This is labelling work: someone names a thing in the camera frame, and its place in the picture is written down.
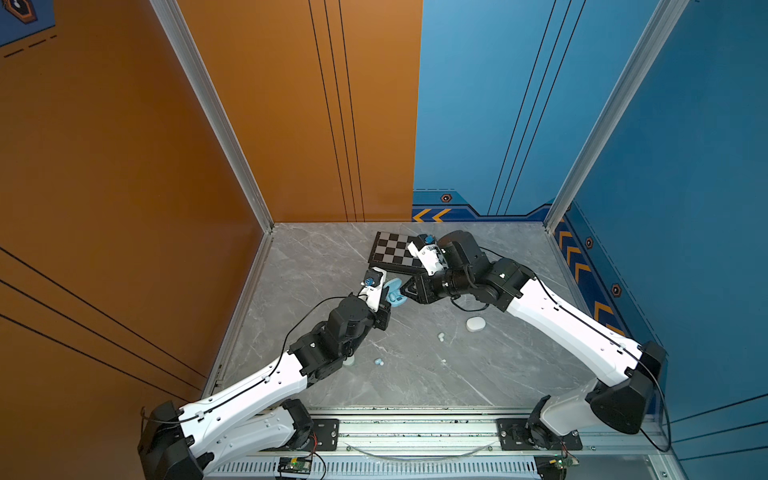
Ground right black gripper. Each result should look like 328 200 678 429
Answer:
397 267 475 305

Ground blue earbud charging case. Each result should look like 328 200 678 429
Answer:
384 277 408 308

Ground white earbud charging case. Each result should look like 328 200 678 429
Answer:
466 317 487 333

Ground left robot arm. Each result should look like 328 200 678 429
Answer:
137 295 391 479

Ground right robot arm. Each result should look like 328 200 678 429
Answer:
402 230 666 448

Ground black and silver chessboard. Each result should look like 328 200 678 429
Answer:
368 231 426 275

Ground left green circuit board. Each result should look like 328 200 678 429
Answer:
276 457 313 479

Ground green circuit board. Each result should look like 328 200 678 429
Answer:
276 457 313 479
537 455 580 470

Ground right green circuit board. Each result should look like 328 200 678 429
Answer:
537 455 580 470

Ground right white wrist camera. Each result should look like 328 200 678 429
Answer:
407 234 448 277

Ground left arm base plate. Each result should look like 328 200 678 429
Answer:
267 418 340 452

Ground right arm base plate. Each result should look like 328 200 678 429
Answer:
495 417 583 451

